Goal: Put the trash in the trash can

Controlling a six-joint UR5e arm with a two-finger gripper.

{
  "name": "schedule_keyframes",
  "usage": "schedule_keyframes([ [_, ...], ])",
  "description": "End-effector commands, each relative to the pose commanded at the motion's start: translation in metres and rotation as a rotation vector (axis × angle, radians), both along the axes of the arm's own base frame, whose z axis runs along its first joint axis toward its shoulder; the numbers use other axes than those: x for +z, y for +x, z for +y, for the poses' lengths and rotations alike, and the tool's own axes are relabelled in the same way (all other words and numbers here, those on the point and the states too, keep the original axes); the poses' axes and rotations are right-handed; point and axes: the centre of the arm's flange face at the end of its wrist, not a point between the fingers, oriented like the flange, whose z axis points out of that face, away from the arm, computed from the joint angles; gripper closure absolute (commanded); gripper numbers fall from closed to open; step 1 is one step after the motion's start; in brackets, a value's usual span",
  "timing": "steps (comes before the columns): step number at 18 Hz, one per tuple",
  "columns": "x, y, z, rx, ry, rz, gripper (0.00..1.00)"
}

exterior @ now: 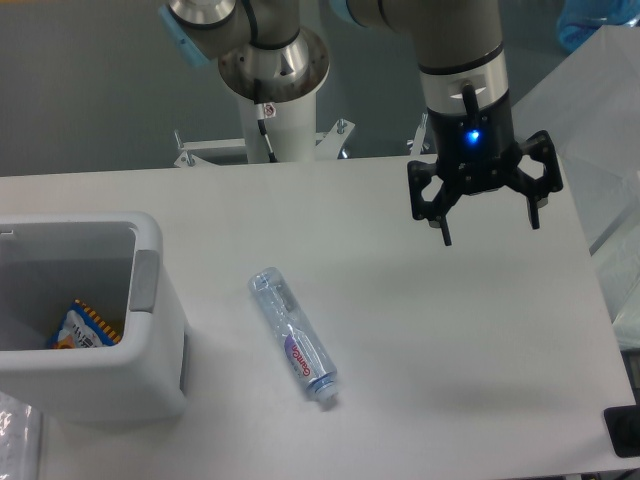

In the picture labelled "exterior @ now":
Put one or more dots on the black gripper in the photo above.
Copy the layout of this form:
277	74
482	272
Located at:
475	145

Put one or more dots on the clear plastic water bottle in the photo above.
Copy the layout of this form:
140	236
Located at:
308	358

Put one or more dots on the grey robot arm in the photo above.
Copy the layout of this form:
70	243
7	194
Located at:
269	60

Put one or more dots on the white trash can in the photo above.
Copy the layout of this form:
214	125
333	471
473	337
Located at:
114	263

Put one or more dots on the translucent plastic storage box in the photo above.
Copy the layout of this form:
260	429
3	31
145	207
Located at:
590	106

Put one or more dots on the blue plastic bag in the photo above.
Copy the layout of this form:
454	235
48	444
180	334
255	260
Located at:
579	20

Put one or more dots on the black device at edge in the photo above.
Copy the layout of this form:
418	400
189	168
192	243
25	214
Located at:
623	426

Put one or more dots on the blue snack wrapper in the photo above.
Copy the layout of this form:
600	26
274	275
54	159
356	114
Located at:
82	327

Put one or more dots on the clear plastic bag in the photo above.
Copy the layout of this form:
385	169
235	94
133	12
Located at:
21	426

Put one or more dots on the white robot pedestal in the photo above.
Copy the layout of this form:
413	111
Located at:
277	126

